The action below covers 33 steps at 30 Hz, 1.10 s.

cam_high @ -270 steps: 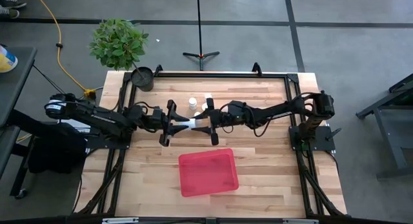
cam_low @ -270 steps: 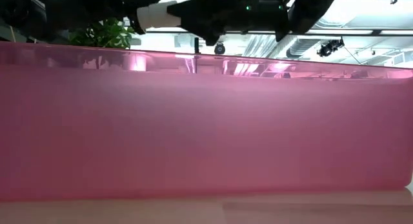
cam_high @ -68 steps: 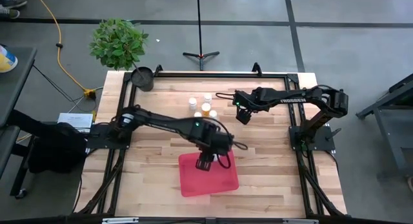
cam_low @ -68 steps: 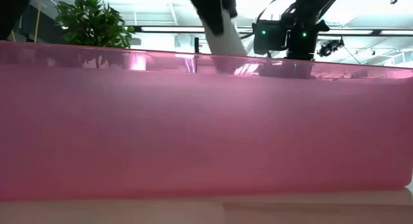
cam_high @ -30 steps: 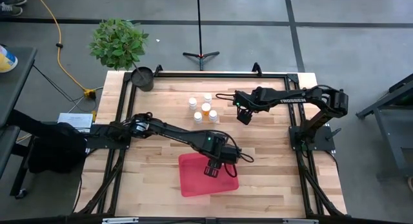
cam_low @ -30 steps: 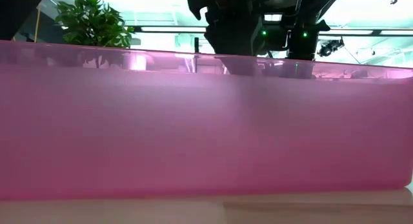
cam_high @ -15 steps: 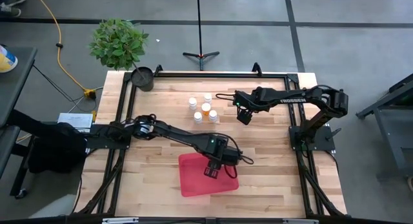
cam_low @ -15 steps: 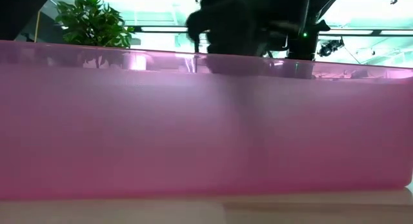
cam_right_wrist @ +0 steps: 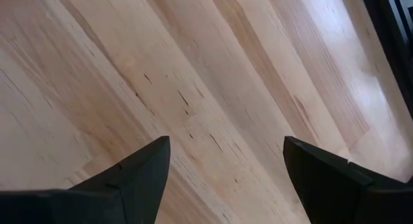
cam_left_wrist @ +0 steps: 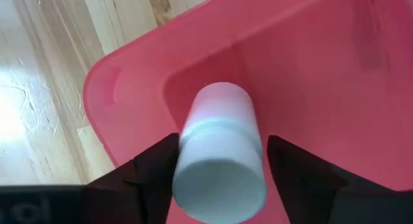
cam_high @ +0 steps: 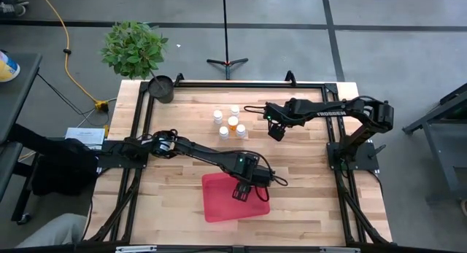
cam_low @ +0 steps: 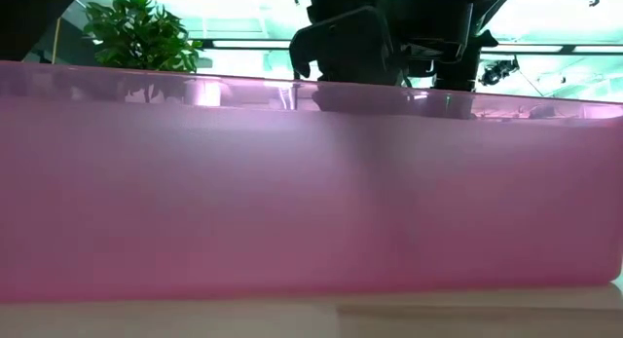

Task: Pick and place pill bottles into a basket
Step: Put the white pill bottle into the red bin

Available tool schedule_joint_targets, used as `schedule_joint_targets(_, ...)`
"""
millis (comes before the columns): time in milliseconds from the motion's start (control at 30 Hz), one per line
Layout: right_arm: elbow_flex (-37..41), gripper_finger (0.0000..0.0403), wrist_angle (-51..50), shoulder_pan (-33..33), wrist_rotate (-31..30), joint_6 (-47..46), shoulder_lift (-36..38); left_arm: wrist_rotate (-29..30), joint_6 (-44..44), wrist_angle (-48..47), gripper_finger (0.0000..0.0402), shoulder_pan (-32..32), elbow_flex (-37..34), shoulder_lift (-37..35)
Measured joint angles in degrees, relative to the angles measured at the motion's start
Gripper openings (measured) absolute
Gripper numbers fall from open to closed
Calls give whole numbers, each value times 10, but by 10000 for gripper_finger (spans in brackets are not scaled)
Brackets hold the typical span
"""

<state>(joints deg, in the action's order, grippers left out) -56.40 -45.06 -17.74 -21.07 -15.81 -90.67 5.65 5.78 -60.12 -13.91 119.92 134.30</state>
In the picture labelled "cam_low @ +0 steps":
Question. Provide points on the black background device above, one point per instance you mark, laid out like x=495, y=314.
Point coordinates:
x=496, y=71

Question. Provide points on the red translucent plastic basket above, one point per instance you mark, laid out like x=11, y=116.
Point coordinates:
x=292, y=206

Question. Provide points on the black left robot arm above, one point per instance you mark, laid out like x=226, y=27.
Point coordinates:
x=29, y=16

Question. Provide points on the dark window frame beam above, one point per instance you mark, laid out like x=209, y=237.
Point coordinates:
x=535, y=49

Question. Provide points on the green leafy plant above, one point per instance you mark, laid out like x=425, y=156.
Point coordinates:
x=141, y=36

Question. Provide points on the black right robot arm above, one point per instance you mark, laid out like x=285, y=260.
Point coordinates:
x=438, y=26

